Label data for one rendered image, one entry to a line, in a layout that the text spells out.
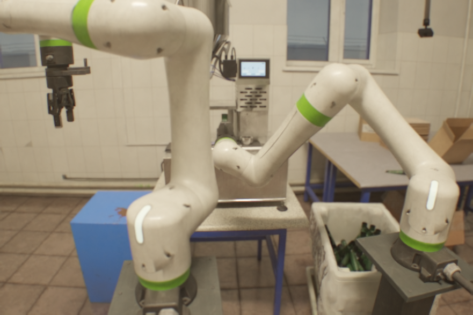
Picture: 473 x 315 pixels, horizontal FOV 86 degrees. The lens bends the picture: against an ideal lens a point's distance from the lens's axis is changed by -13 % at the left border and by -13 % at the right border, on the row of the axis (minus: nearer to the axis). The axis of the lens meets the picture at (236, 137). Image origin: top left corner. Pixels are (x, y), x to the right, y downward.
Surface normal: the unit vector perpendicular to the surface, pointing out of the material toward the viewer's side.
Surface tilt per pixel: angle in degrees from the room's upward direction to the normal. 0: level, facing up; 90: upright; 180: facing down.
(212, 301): 0
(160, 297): 0
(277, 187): 90
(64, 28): 113
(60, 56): 90
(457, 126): 125
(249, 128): 90
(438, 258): 0
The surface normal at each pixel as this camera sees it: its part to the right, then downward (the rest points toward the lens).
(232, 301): 0.00, -0.97
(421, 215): -0.73, 0.18
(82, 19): -0.40, 0.23
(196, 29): 0.91, 0.10
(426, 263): -0.98, -0.11
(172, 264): 0.57, 0.22
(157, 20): 0.71, 0.10
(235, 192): 0.06, 0.26
